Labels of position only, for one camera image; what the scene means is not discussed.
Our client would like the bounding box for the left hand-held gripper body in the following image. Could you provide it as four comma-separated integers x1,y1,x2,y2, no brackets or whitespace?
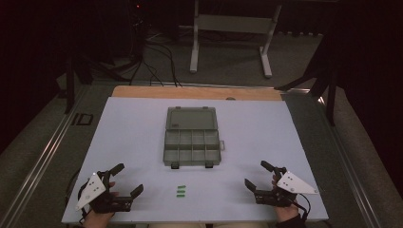
75,171,134,214

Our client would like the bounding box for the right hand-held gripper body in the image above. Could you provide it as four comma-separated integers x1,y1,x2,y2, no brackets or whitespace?
254,166,319,209

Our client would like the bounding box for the clear grey compartment box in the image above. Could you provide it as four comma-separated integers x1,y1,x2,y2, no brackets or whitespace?
163,105,226,170

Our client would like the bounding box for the person's right hand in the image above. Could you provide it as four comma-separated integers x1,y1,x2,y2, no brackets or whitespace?
271,175,300,223

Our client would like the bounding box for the person's left hand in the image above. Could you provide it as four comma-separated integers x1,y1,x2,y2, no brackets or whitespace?
83,180,120,228

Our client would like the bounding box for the white table mat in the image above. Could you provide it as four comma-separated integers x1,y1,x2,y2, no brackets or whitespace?
61,96,330,224

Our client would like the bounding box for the black tripod stand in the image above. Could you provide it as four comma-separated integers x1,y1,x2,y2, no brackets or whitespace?
274,31,338,127

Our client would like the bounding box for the black stand with slanted legs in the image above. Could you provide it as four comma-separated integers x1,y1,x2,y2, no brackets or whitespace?
56,53,96,115

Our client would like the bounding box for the white power strip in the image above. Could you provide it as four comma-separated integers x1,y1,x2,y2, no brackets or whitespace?
278,29,324,37

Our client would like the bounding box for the dark equipment with red light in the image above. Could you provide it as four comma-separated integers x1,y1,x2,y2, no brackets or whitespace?
127,0,150,61

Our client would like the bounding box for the left hand-held gripper black cable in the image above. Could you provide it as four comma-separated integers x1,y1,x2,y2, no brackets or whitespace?
77,180,90,220

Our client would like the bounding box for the hand-held gripper black cable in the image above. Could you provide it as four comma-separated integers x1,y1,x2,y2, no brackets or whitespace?
294,193,312,222
77,180,90,220

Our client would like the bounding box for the right hand-held gripper black cable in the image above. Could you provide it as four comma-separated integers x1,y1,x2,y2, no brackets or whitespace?
294,193,312,222

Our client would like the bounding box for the black cable beside table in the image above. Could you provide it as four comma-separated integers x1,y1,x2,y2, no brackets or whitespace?
65,169,80,207

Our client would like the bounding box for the metal floor rail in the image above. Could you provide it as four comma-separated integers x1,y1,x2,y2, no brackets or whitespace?
91,80,312,94
0,85,88,228
279,89,381,228

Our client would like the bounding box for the black floor cable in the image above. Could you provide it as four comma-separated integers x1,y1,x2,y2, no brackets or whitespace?
144,41,183,87
129,58,164,87

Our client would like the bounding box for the white metal table frame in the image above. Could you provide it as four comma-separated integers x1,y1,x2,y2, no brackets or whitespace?
189,0,283,79

